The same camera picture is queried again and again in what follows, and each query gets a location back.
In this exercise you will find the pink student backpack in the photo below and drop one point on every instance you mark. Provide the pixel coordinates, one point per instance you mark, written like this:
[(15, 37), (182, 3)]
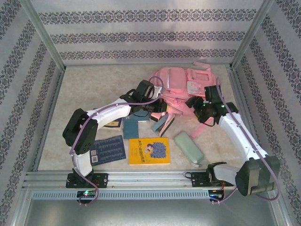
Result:
[(178, 80)]

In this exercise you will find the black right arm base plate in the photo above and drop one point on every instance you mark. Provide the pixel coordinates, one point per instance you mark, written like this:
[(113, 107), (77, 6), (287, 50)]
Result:
[(197, 180)]

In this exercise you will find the right controller board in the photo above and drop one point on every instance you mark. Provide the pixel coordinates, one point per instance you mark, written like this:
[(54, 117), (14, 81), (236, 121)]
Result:
[(215, 195)]

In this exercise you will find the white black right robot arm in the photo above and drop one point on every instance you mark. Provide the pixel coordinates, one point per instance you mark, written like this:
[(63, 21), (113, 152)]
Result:
[(240, 136)]

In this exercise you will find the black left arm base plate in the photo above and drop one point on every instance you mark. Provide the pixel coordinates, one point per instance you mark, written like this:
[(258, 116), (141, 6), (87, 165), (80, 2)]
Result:
[(103, 180)]

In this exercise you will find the thick navy book yellow label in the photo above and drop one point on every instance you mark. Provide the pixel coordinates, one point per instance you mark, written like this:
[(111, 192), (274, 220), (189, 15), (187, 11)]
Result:
[(115, 124)]

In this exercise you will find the aluminium back rail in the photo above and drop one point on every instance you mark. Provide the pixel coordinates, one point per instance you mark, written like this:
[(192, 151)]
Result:
[(105, 64)]

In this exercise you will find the aluminium frame post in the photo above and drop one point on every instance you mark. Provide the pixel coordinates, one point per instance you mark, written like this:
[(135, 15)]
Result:
[(44, 35), (251, 35)]

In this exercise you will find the yellow book with cartoon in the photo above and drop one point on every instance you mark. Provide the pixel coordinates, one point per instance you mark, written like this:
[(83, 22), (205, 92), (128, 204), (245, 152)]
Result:
[(138, 153)]

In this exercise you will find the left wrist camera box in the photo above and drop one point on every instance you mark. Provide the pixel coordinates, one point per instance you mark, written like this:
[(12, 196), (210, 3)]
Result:
[(145, 89)]

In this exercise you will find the thin blue book white text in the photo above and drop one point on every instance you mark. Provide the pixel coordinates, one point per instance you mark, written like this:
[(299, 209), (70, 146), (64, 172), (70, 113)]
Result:
[(110, 150)]

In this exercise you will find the left aluminium side rail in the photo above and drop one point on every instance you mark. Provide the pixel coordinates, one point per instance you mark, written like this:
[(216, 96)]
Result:
[(48, 120)]

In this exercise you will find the right aluminium frame post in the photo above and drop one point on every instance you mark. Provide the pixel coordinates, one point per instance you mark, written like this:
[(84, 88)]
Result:
[(251, 35)]

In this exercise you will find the grey metal sheet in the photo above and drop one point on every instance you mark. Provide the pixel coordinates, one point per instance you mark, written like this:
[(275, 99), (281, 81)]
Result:
[(150, 214)]

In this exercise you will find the aluminium mounting rail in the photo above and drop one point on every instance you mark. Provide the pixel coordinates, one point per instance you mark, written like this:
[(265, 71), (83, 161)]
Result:
[(150, 179)]

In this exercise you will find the light blue black stapler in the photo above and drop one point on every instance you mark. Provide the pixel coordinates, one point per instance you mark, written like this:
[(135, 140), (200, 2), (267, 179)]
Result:
[(161, 126)]

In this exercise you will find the plain teal notebook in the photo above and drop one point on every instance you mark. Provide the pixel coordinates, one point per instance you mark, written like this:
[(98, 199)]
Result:
[(130, 130)]

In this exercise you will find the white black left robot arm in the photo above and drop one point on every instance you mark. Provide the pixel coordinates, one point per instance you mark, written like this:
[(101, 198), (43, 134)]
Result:
[(110, 113)]

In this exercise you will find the left aluminium frame post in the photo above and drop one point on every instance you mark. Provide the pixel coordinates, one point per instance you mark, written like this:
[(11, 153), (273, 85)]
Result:
[(44, 35)]

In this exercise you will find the mint green pencil case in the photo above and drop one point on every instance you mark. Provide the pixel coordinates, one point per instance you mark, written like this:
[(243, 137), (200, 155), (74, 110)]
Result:
[(188, 147)]

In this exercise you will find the left controller board green light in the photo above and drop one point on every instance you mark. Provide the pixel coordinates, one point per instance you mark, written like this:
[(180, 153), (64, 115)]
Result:
[(85, 193)]

